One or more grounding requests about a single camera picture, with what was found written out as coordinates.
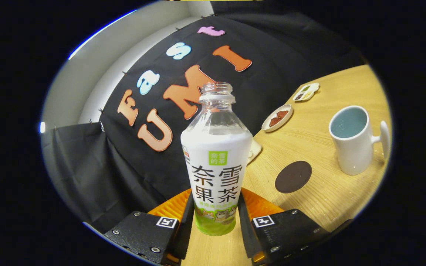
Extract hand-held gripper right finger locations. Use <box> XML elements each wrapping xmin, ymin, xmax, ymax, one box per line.
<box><xmin>237</xmin><ymin>188</ymin><xmax>330</xmax><ymax>265</ymax></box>

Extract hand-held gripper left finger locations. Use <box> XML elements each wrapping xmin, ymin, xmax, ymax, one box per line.
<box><xmin>104</xmin><ymin>188</ymin><xmax>195</xmax><ymax>265</ymax></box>

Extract white label juice bottle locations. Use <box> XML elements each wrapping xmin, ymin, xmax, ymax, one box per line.
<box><xmin>180</xmin><ymin>82</ymin><xmax>253</xmax><ymax>236</ymax></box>

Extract dark brown round coaster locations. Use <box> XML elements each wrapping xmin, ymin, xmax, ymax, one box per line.
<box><xmin>275</xmin><ymin>161</ymin><xmax>312</xmax><ymax>194</ymax></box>

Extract white cup with blue inside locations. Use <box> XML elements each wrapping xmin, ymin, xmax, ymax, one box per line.
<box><xmin>328</xmin><ymin>105</ymin><xmax>390</xmax><ymax>175</ymax></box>

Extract white toaster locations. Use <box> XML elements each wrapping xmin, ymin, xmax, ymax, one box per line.
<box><xmin>246</xmin><ymin>140</ymin><xmax>262</xmax><ymax>165</ymax></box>

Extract wooden table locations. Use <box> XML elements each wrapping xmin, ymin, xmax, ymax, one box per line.
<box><xmin>180</xmin><ymin>65</ymin><xmax>393</xmax><ymax>266</ymax></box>

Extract white plate with brown food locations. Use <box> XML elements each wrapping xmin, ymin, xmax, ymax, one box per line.
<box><xmin>261</xmin><ymin>104</ymin><xmax>293</xmax><ymax>132</ymax></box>

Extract white divided condiment dish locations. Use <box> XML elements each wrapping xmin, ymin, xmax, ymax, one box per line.
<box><xmin>293</xmin><ymin>83</ymin><xmax>320</xmax><ymax>102</ymax></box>

